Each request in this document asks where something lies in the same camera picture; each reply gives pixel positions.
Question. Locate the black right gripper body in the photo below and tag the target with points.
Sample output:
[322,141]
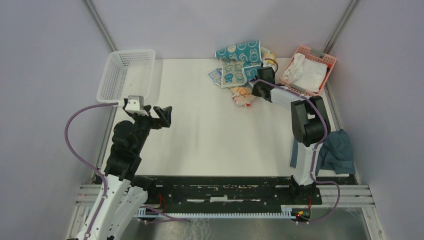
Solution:
[256,77]

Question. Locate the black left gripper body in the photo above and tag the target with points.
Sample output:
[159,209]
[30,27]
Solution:
[144,123]

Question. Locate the cream rabbit text towel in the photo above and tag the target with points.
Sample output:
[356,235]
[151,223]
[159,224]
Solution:
[242,96]

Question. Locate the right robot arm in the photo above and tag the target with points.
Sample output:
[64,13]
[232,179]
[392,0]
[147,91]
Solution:
[309,123]

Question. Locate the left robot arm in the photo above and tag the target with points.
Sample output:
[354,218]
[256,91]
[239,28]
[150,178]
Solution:
[123,192]

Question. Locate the yellow cloth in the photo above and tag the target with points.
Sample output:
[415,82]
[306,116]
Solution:
[269,59]

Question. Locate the teal bunny pattern towel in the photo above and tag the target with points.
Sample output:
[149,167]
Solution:
[235,61]

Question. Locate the white cloth in basket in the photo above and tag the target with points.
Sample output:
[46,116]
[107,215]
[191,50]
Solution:
[305,73]

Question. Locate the pink plastic basket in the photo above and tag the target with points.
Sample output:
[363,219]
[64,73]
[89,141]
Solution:
[314,55]

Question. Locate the white plastic basket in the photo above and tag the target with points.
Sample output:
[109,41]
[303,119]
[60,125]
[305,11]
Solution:
[127,73]

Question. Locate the dark teal cloth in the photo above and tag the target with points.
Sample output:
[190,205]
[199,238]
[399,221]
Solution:
[336,154]

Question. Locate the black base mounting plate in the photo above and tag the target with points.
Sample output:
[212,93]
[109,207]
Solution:
[223,195]

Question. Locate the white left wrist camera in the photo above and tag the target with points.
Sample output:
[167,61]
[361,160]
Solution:
[134,104]

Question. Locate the white toothed cable rail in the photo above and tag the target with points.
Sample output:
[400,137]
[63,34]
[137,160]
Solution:
[285,213]

